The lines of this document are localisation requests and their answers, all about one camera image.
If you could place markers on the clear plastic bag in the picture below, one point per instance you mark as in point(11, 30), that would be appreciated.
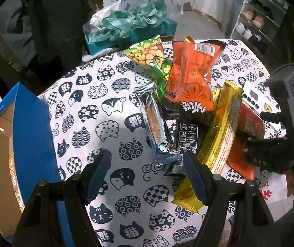
point(96, 18)

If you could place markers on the white shoe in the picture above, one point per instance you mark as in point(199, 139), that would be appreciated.
point(247, 33)
point(240, 28)

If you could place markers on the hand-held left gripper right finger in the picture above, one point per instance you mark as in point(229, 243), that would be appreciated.
point(195, 177)

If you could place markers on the long gold snack packet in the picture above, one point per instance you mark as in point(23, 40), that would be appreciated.
point(221, 123)

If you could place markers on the black hanging coat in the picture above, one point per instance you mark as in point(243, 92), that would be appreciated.
point(59, 18)

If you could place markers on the orange snack bag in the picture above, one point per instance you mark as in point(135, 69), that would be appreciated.
point(188, 77)

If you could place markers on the small black snack packet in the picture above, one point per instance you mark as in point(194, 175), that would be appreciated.
point(188, 136)

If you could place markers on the tan shoe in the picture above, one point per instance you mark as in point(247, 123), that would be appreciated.
point(258, 21)
point(247, 15)

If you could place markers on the white snack packet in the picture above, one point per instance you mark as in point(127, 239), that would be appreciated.
point(259, 92)

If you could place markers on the green snack packet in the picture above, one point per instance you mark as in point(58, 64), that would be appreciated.
point(141, 54)

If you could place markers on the silver snack packet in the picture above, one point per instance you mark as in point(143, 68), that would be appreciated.
point(152, 113)

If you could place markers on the red snack packet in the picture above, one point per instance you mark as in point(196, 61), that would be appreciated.
point(250, 123)

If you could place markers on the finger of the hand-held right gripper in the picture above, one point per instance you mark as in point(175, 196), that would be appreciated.
point(270, 117)
point(262, 154)

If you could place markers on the blue cardboard box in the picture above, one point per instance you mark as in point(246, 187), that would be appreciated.
point(33, 133)

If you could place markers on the cat print tablecloth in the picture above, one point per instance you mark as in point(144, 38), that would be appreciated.
point(85, 95)

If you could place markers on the grey shoe rack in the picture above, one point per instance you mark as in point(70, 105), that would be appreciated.
point(268, 5)

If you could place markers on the white bag red print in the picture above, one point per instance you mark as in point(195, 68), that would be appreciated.
point(273, 190)

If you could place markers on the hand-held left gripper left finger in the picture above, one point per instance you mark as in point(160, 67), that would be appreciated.
point(99, 177)

